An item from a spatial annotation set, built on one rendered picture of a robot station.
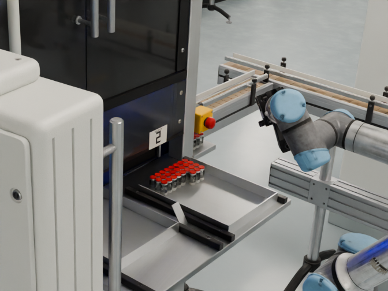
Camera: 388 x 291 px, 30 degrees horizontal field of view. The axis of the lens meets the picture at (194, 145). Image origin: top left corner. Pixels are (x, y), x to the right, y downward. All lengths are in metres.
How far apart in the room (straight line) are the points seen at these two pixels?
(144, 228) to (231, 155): 2.45
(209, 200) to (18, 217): 1.13
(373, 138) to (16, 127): 0.89
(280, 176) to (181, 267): 1.37
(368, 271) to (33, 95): 0.86
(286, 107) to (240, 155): 2.89
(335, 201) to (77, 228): 2.01
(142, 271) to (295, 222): 2.05
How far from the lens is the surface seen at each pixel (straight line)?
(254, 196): 2.26
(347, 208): 3.10
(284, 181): 3.22
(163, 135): 2.29
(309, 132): 1.64
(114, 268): 1.41
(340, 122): 1.74
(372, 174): 3.69
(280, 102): 1.61
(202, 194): 2.24
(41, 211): 1.15
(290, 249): 3.64
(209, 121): 2.43
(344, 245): 1.83
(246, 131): 4.81
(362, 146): 1.71
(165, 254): 1.96
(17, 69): 1.20
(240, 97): 2.85
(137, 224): 2.08
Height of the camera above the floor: 2.00
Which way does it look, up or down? 26 degrees down
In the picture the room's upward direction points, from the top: 4 degrees clockwise
